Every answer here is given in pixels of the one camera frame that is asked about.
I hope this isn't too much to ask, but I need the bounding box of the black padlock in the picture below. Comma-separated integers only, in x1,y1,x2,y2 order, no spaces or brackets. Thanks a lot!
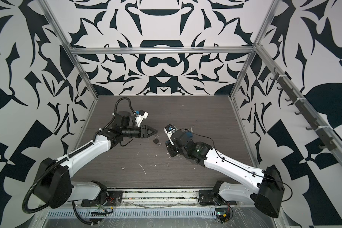
153,135,161,146

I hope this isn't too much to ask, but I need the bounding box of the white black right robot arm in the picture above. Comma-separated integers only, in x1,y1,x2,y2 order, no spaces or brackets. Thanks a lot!
164,124,285,218

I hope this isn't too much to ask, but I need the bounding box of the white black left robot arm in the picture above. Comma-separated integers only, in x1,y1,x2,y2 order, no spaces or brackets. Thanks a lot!
22,110,158,214

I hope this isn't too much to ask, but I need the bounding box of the small circuit board right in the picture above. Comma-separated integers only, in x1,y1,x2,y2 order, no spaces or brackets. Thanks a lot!
216,208,234,223

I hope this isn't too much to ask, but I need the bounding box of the grey hook rack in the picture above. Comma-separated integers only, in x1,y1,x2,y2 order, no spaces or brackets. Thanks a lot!
272,73,342,151

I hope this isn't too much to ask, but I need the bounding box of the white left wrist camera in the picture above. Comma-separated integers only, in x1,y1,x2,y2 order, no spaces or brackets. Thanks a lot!
135,110,149,127

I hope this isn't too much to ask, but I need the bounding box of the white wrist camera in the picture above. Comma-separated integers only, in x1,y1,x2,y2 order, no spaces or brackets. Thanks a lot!
135,110,149,127
164,124,178,145

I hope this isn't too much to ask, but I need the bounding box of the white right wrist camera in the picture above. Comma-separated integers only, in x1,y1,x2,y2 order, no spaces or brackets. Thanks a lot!
164,124,178,145

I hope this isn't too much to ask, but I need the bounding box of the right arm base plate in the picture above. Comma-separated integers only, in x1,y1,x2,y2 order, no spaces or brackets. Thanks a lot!
198,190,237,206

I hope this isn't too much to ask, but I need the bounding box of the aluminium front rail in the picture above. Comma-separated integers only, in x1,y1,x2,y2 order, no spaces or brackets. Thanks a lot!
39,188,281,210

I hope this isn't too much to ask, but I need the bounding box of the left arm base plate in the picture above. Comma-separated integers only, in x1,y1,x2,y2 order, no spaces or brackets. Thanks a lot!
81,190,123,207

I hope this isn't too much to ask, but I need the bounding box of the aluminium frame crossbar back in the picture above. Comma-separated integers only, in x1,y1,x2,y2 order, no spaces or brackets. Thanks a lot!
70,47,253,55

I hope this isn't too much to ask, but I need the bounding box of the white slotted cable duct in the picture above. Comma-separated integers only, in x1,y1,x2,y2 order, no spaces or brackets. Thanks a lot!
47,208,217,219

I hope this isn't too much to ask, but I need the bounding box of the black corrugated cable left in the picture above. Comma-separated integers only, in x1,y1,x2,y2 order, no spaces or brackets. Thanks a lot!
21,156,72,214

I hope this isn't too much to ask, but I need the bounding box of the aluminium frame post left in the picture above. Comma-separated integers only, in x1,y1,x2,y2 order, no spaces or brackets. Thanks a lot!
37,0,99,99

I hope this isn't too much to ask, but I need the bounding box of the aluminium frame post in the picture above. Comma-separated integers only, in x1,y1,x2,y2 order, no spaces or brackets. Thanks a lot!
229,0,281,99
37,0,99,99

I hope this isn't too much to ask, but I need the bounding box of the aluminium frame post right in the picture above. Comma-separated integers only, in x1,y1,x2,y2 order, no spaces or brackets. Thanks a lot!
229,0,281,99

